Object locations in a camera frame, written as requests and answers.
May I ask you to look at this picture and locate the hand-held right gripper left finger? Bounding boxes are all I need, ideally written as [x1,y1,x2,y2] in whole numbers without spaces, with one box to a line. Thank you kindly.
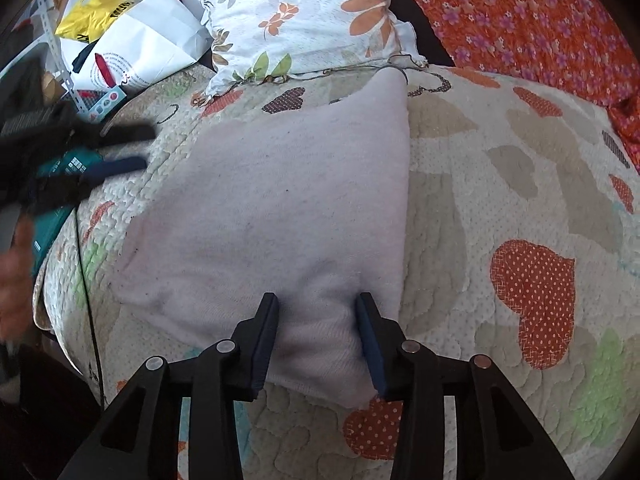
[56,292,280,480]

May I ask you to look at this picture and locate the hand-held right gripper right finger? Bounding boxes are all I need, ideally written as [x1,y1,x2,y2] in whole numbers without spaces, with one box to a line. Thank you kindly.
[354,292,576,480]

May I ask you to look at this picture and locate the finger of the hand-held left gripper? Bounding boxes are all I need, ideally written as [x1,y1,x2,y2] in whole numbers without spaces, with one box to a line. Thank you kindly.
[65,121,157,153]
[75,156,149,188]

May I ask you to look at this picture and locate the pale lavender cloth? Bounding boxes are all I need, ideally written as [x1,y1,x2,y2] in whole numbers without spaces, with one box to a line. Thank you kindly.
[109,66,412,409]

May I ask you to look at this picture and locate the person's left hand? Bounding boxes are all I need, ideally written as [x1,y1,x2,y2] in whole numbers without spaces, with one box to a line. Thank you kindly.
[0,219,37,338]

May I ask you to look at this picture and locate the teal box with red label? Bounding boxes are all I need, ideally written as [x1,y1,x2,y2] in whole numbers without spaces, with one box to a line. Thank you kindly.
[81,85,127,124]

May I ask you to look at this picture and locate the navy cloth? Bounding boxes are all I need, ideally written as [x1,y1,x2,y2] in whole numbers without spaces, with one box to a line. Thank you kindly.
[71,41,107,74]

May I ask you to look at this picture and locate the green plastic package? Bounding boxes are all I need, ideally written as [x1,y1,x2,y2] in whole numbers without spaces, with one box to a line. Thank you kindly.
[29,152,107,281]

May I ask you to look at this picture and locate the white paper bag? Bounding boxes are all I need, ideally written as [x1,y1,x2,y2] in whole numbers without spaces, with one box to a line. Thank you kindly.
[69,0,212,97]

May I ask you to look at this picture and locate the yellow plastic bag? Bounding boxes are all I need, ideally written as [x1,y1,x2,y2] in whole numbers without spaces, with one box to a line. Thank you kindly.
[54,0,137,44]

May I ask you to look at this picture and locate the heart print quilt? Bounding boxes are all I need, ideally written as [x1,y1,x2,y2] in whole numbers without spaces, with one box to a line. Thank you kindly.
[31,64,640,480]

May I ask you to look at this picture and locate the white floral pillow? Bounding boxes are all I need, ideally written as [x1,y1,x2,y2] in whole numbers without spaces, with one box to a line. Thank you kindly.
[194,0,419,100]

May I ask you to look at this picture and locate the orange floral blanket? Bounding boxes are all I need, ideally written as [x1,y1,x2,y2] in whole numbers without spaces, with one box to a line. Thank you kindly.
[375,0,640,171]

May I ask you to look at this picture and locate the white metal rack post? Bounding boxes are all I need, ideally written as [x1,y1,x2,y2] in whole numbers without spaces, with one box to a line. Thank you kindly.
[29,0,85,112]

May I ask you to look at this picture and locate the black cable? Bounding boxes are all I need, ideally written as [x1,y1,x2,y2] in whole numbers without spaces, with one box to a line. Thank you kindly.
[74,204,107,407]

